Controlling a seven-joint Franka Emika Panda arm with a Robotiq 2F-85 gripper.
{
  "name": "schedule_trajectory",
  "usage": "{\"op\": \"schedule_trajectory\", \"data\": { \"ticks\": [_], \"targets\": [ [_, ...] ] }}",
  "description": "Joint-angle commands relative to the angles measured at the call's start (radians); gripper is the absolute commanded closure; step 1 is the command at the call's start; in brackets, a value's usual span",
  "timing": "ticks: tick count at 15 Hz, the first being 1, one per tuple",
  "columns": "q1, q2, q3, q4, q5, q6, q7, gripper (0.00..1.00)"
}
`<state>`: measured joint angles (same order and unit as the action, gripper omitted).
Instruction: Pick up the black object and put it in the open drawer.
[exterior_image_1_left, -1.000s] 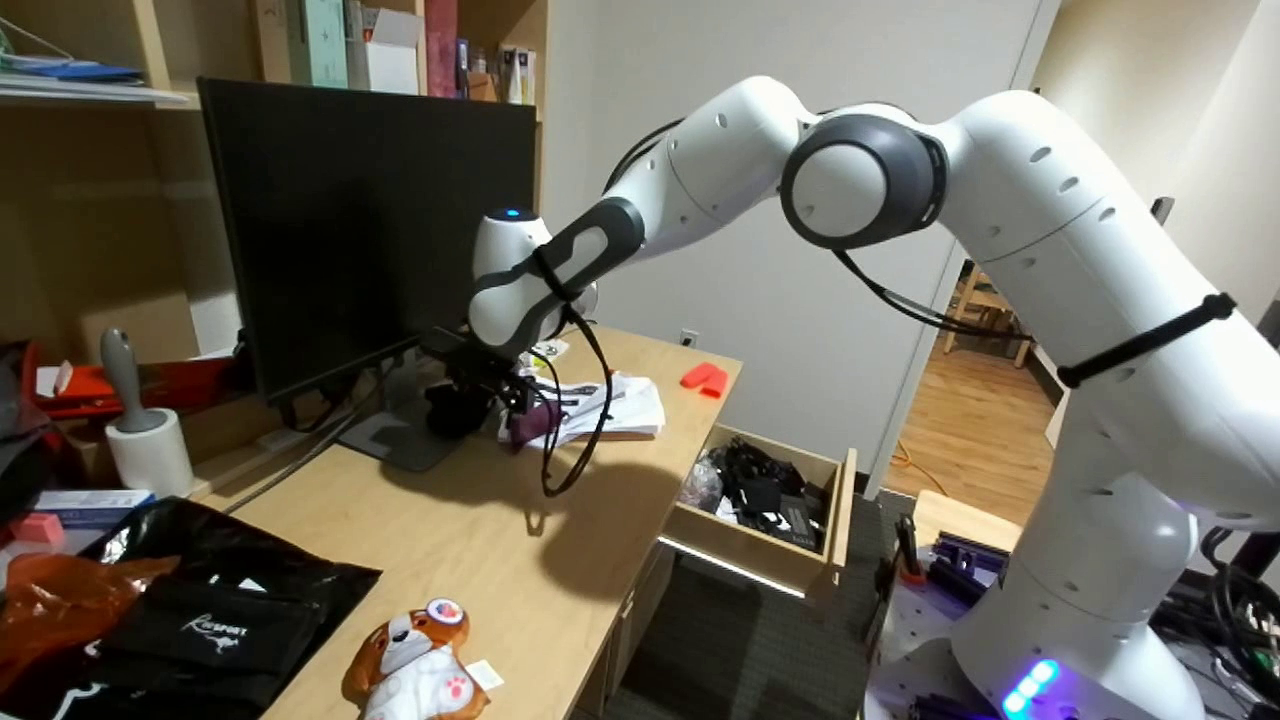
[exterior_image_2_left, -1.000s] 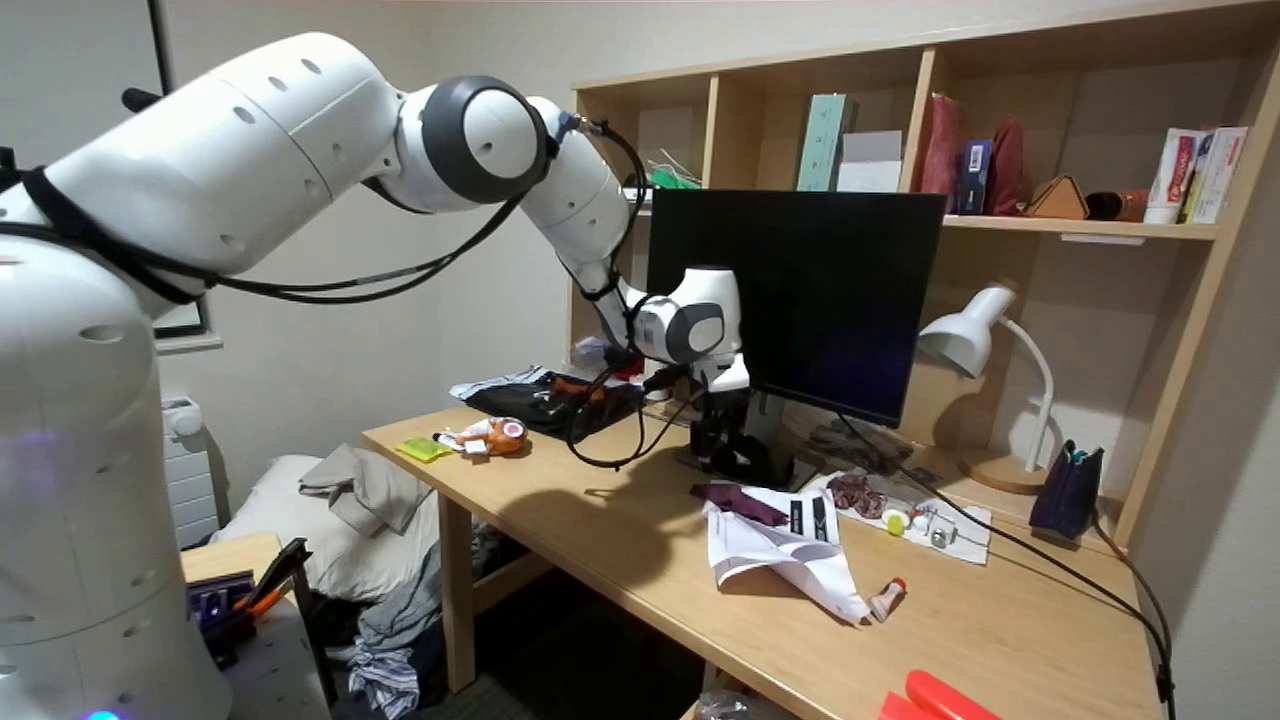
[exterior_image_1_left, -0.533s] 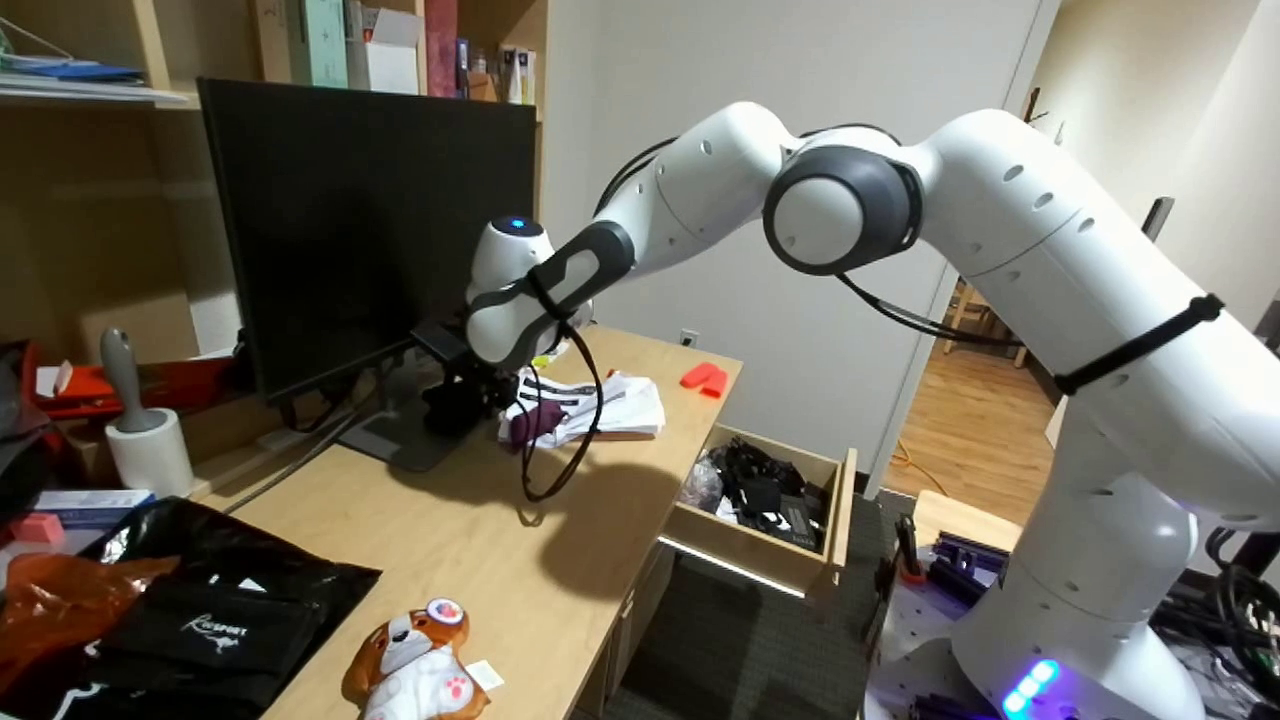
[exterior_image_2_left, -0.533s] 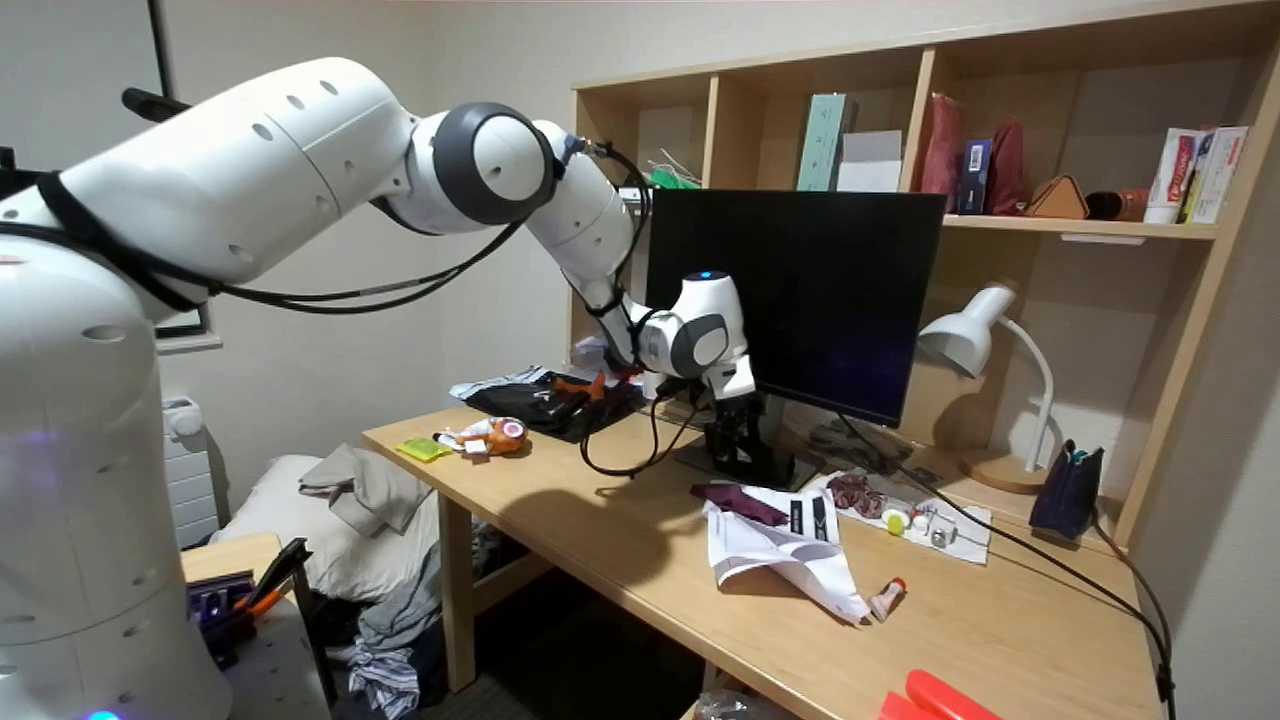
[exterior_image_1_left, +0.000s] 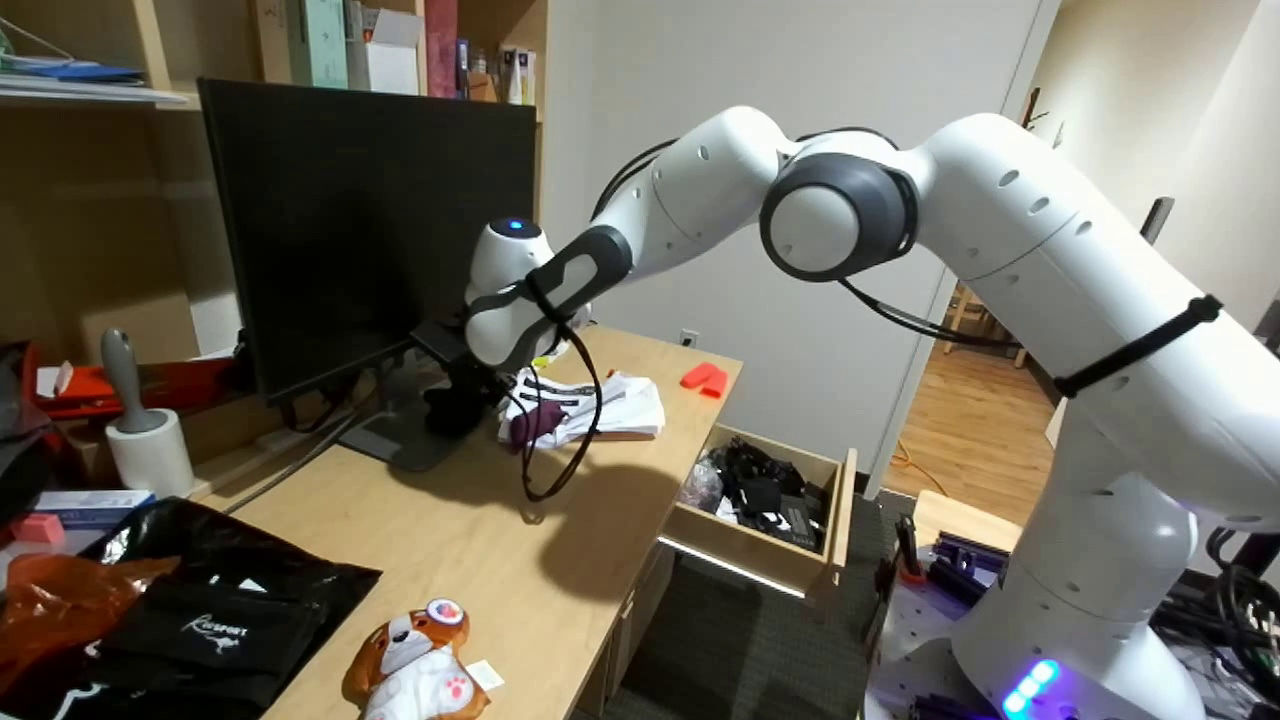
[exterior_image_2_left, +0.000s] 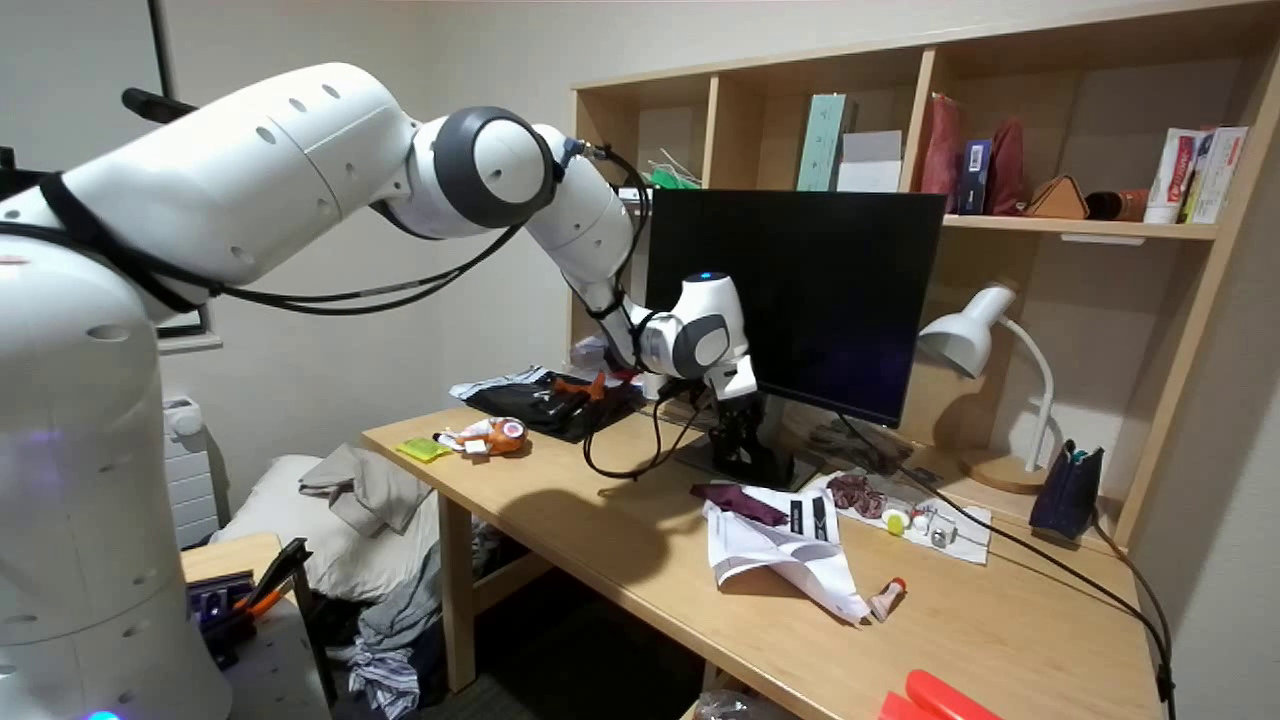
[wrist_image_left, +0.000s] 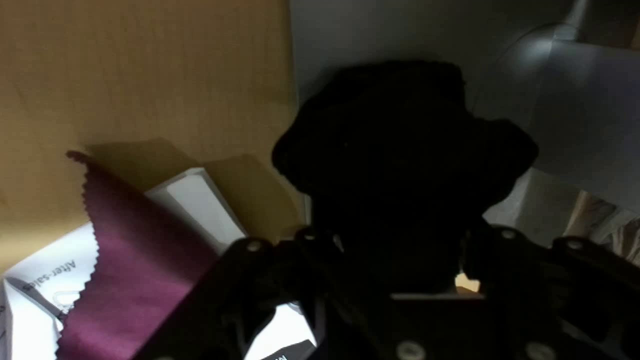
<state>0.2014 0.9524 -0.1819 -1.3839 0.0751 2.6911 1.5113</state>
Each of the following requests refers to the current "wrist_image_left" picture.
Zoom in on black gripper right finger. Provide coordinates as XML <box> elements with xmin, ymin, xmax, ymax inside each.
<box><xmin>461</xmin><ymin>225</ymin><xmax>640</xmax><ymax>360</ymax></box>

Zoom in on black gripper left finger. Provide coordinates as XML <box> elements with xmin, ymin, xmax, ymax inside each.
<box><xmin>131</xmin><ymin>228</ymin><xmax>349</xmax><ymax>360</ymax></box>

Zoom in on fuzzy black object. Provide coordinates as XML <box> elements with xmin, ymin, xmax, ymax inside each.
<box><xmin>269</xmin><ymin>59</ymin><xmax>541</xmax><ymax>297</ymax></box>

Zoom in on leaflet with small items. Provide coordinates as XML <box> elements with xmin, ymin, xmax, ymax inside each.
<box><xmin>483</xmin><ymin>168</ymin><xmax>640</xmax><ymax>268</ymax></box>

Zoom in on small white box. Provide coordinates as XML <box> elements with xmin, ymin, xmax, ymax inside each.
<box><xmin>144</xmin><ymin>164</ymin><xmax>250</xmax><ymax>260</ymax></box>

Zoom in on maroon cloth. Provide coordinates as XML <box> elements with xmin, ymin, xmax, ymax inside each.
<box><xmin>54</xmin><ymin>149</ymin><xmax>223</xmax><ymax>360</ymax></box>

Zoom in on white paper sheet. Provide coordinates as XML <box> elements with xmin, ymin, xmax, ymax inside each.
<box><xmin>0</xmin><ymin>220</ymin><xmax>103</xmax><ymax>360</ymax></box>

